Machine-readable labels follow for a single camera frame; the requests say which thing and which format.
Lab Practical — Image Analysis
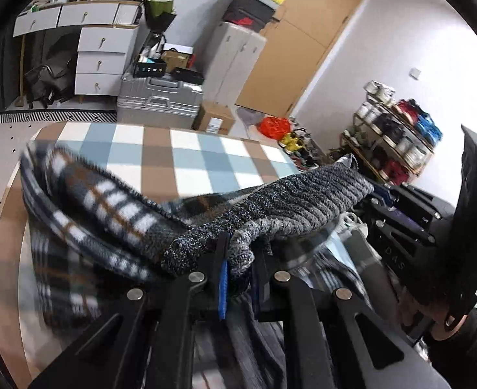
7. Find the closed cardboard box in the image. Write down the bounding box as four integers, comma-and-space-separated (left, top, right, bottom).
193, 100, 237, 135

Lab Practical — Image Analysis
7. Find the wooden door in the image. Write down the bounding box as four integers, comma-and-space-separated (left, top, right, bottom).
236, 0, 372, 119

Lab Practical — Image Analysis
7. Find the row of loose shoes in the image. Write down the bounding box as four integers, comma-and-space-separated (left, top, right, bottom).
287, 117, 333, 168

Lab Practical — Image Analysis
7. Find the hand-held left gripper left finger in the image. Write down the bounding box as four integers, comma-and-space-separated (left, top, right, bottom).
28, 235, 233, 389

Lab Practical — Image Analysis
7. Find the white desk with drawers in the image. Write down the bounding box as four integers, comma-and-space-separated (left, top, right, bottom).
14, 0, 142, 99

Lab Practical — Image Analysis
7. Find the dark wrapped flower bouquet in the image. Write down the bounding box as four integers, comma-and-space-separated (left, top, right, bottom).
143, 0, 178, 46

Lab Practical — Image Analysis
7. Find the small brown box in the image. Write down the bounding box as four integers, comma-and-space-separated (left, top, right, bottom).
161, 51, 190, 69

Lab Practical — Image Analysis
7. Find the plaid fleece cardigan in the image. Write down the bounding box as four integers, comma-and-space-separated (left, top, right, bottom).
20, 140, 377, 389

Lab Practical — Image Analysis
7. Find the orange plastic bag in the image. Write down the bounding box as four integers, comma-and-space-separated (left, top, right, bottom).
258, 117, 291, 141

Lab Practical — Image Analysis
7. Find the silver aluminium suitcase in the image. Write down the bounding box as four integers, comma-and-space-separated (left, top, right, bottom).
117, 75, 204, 130

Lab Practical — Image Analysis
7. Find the red and black shoe box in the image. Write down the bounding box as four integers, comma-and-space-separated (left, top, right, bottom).
222, 10, 271, 34

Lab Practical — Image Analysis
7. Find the wooden shoe rack with shoes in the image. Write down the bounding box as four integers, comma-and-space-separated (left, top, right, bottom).
344, 81, 443, 183

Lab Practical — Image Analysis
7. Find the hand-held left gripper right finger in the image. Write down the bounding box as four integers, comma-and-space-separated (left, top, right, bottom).
250, 256, 461, 389

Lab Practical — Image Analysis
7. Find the person's right hand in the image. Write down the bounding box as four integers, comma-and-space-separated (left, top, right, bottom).
418, 302, 468, 342

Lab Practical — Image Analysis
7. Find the white hard-shell suitcase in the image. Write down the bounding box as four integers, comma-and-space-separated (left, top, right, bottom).
204, 22, 267, 108

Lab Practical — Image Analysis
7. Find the black duffel bag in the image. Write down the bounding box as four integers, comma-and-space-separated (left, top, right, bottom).
24, 63, 78, 108

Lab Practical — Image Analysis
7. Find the pair of yellow sneakers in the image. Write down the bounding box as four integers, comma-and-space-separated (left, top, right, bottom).
279, 132, 304, 151

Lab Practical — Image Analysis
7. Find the flat black tray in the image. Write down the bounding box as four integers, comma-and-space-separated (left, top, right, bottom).
169, 69, 204, 87

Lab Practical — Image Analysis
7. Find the checkered bed sheet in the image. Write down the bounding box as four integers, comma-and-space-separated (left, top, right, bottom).
0, 122, 369, 389

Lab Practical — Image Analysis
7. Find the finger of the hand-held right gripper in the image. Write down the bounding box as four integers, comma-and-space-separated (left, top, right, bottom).
383, 185, 456, 232
361, 198, 430, 238

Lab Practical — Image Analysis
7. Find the white grey hoodie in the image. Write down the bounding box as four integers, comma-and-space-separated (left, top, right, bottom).
335, 210, 370, 252

